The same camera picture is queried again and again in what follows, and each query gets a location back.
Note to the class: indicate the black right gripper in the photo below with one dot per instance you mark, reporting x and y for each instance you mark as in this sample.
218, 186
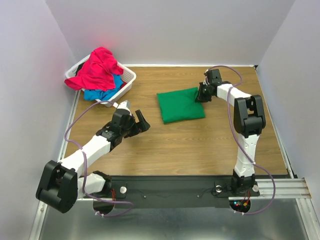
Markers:
202, 92

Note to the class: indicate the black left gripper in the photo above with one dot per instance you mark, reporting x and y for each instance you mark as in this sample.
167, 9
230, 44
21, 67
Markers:
143, 125

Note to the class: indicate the green t shirt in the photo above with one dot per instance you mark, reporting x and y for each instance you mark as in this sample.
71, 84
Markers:
180, 105

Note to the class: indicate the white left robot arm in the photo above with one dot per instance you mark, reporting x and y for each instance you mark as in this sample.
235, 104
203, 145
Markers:
64, 181

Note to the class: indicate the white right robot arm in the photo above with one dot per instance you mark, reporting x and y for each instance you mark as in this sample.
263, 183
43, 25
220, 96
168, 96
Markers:
247, 119

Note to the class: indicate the blue t shirt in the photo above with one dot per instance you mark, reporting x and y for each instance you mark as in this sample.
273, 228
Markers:
90, 95

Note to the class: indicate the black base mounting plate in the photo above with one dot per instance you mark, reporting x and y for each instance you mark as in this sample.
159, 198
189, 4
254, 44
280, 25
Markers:
178, 191

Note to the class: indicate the red t shirt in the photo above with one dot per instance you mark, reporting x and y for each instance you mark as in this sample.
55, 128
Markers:
97, 72

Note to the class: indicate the aluminium frame rail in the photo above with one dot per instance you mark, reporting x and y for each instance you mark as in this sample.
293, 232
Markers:
278, 213

